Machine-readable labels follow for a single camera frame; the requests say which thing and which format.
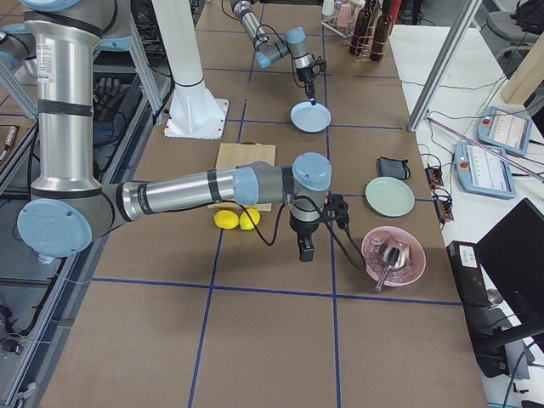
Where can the upper yellow lemon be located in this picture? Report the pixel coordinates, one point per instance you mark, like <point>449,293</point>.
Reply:
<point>226,219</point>

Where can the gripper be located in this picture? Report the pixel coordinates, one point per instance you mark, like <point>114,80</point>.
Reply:
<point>304,76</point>
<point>303,230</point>

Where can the yellow lemon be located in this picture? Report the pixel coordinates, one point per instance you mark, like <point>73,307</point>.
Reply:
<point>249,219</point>
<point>226,219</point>

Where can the pink cup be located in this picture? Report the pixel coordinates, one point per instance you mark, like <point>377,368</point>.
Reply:
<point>344,16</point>

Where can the black power strip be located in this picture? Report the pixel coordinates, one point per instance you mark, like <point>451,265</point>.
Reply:
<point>442,199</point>

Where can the pink bowl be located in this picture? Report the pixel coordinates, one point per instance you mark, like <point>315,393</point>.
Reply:
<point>414,268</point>

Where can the rear green wine bottle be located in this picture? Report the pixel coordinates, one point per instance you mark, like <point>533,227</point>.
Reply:
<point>381,32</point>

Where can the metal scoop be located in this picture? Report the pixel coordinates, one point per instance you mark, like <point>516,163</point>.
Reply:
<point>395,255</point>

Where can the light blue plate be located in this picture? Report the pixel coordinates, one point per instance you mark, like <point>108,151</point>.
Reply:
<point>310,118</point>

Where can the near teach pendant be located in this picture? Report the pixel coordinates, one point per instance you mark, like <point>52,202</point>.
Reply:
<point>482,172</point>

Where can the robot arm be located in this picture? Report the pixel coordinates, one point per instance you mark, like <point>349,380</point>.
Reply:
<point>70,208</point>
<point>272,40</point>

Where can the black desktop computer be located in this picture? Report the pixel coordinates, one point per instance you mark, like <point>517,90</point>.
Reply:
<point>467,274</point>

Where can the teach pendant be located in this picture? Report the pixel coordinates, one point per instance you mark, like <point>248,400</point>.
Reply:
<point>482,172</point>
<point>505,130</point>

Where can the lower yellow lemon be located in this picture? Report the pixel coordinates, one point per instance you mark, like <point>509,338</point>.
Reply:
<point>249,219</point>

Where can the white cup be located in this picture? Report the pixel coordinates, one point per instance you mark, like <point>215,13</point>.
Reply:
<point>328,8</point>

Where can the green wine bottle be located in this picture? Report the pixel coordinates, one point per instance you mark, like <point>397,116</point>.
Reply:
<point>381,32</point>
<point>361,25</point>

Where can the wooden cutting board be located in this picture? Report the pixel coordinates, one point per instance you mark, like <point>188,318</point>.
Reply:
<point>239,157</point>

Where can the green plate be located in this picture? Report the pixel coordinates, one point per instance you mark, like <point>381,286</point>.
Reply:
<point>389,197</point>

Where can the far teach pendant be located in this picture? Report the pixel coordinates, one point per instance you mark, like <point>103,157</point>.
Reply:
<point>505,130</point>

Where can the front green wine bottle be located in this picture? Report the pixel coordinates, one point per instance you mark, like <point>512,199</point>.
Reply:
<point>361,25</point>

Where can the aluminium frame post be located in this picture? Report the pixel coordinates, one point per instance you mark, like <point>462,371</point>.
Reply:
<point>451,44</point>

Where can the white wire cup rack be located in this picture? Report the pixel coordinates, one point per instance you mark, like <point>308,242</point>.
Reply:
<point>330,22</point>

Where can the white central pillar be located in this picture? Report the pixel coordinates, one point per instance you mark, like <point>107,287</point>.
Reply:
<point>194,113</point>

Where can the copper wire bottle rack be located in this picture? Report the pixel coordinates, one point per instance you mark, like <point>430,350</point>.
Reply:
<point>368,48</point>

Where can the dark folded cloth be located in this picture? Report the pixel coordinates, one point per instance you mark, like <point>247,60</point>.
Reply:
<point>393,168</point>

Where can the metal rod with stand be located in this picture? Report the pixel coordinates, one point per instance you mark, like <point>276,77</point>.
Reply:
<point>500,156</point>

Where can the black computer monitor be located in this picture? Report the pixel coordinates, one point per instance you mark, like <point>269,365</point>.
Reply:
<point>511,254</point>

